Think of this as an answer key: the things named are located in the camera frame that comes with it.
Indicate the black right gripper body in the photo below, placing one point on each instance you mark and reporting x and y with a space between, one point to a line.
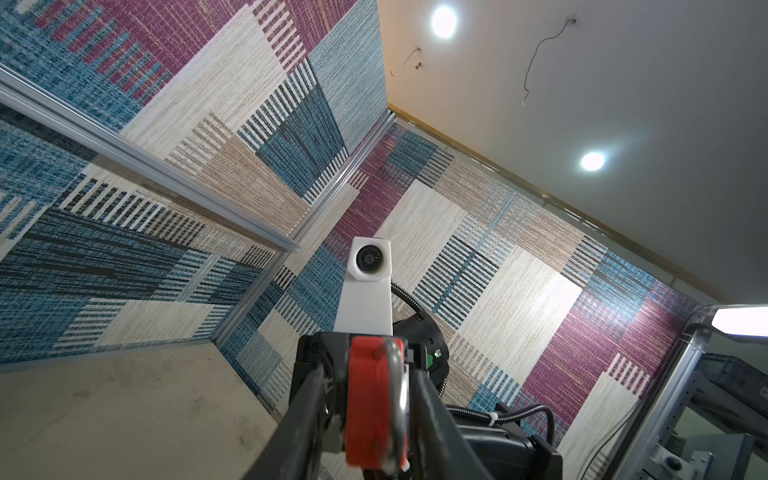
331 351

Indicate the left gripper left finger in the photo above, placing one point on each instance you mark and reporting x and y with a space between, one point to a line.
293 451

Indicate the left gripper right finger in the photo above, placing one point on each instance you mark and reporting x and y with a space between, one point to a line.
438 450

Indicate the red padlock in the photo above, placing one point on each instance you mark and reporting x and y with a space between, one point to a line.
376 430

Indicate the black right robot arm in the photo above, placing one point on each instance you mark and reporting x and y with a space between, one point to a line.
509 444

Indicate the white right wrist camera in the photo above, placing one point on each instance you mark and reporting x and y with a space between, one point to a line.
365 303

